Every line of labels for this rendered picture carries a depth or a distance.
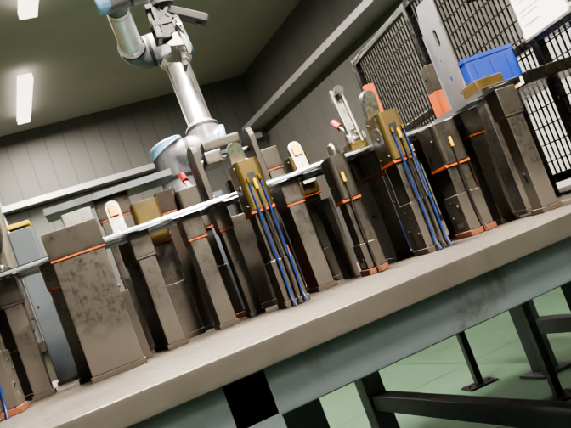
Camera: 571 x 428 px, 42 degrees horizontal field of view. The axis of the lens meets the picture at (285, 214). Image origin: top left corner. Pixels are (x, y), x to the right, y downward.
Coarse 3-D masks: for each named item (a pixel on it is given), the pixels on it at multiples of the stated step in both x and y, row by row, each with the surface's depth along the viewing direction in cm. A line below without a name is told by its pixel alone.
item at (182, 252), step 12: (168, 192) 202; (168, 204) 202; (168, 228) 201; (180, 240) 201; (180, 252) 201; (180, 264) 202; (192, 264) 201; (192, 276) 201; (192, 288) 200; (204, 300) 200; (204, 312) 200; (204, 324) 199
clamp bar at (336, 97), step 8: (336, 88) 210; (336, 96) 213; (336, 104) 212; (344, 104) 213; (336, 112) 212; (344, 112) 212; (344, 120) 211; (352, 120) 211; (344, 128) 211; (352, 128) 211; (352, 136) 209; (360, 136) 210
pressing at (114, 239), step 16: (416, 128) 188; (288, 176) 180; (304, 176) 202; (192, 208) 174; (208, 208) 192; (144, 224) 172; (160, 224) 187; (176, 224) 192; (112, 240) 184; (0, 272) 165; (16, 272) 174; (32, 272) 183
